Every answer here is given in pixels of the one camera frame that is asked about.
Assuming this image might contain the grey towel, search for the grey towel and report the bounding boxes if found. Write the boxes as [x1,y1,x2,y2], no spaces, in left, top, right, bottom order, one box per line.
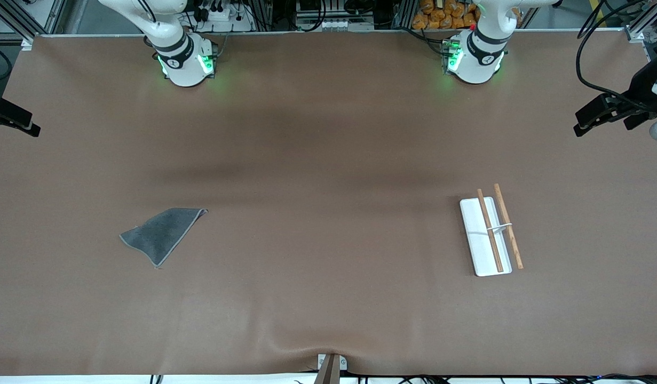
[119,207,209,269]

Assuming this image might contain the long wooden rack rod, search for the long wooden rack rod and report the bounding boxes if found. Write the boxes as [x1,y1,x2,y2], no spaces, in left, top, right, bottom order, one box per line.
[493,183,524,270]

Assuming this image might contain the short wooden rack rod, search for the short wooden rack rod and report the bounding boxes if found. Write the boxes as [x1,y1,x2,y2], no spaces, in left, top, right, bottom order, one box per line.
[477,188,504,273]

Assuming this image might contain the white towel rack base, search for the white towel rack base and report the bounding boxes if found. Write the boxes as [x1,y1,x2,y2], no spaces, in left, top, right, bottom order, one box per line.
[460,197,513,277]

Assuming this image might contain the orange bags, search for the orange bags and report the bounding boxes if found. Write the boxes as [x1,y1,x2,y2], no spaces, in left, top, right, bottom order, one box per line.
[412,0,481,30]

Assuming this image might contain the white power strip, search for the white power strip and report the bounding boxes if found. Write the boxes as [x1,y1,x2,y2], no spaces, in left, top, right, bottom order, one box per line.
[192,0,254,33]

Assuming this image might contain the white connector block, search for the white connector block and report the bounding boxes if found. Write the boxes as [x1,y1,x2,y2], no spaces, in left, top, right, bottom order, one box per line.
[316,19,362,31]

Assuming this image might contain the brown table mat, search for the brown table mat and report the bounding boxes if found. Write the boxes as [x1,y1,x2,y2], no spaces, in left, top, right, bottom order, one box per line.
[0,31,657,377]

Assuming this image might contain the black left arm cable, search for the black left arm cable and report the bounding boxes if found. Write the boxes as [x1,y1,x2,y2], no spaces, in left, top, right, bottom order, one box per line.
[575,0,657,115]

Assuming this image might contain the aluminium frame strut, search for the aluminium frame strut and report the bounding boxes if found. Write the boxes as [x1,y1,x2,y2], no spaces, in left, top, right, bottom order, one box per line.
[0,0,67,43]
[624,0,657,43]

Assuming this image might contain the grey table clamp bracket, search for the grey table clamp bracket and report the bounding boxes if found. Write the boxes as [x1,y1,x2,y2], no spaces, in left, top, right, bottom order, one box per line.
[313,353,347,384]

